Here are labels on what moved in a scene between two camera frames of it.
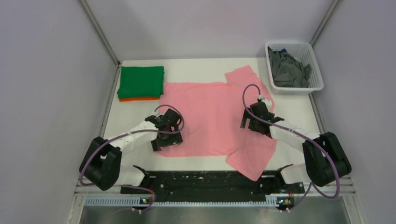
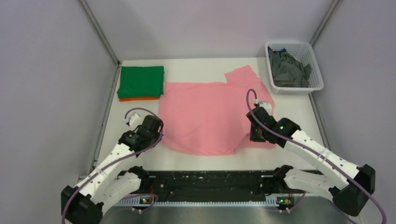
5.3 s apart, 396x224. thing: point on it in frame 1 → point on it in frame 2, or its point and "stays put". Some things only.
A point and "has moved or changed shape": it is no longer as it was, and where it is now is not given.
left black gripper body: x=175 y=127 → x=155 y=136
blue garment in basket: x=283 y=50 stays put
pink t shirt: x=211 y=113 has moved or changed shape
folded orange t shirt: x=125 y=99 stays put
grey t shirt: x=286 y=72 stays put
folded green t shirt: x=141 y=81 stays put
